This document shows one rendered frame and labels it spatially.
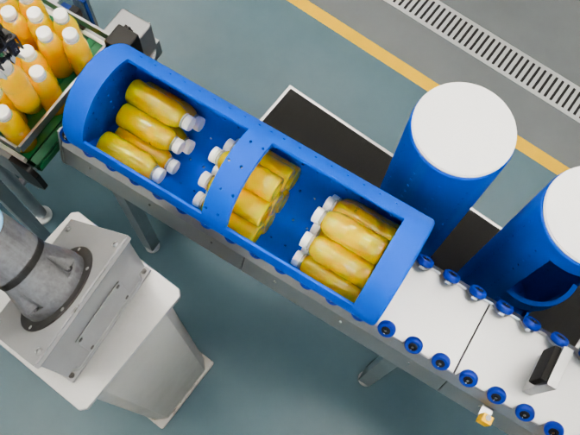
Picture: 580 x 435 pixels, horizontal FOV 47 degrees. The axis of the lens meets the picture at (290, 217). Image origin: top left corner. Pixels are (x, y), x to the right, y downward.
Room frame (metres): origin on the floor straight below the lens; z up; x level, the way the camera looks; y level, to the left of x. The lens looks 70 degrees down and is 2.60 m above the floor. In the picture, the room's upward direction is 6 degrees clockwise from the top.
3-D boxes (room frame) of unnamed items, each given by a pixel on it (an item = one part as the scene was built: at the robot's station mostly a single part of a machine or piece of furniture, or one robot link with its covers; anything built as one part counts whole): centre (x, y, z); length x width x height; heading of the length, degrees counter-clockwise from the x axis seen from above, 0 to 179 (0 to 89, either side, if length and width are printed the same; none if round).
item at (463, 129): (0.86, -0.43, 1.03); 0.28 x 0.28 x 0.01
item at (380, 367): (0.32, -0.35, 0.31); 0.06 x 0.06 x 0.63; 64
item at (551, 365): (0.26, -0.63, 1.00); 0.10 x 0.04 x 0.15; 154
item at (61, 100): (0.88, 0.64, 0.96); 0.40 x 0.01 x 0.03; 154
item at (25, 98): (0.81, 0.71, 1.10); 0.07 x 0.07 x 0.17
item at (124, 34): (1.05, 0.52, 0.95); 0.10 x 0.07 x 0.10; 154
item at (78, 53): (1.00, 0.62, 0.98); 0.07 x 0.07 x 0.17
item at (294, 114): (0.86, -0.45, 0.07); 1.50 x 0.52 x 0.15; 59
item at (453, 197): (0.86, -0.43, 0.59); 0.28 x 0.28 x 0.88
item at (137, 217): (0.75, 0.54, 0.31); 0.06 x 0.06 x 0.63; 64
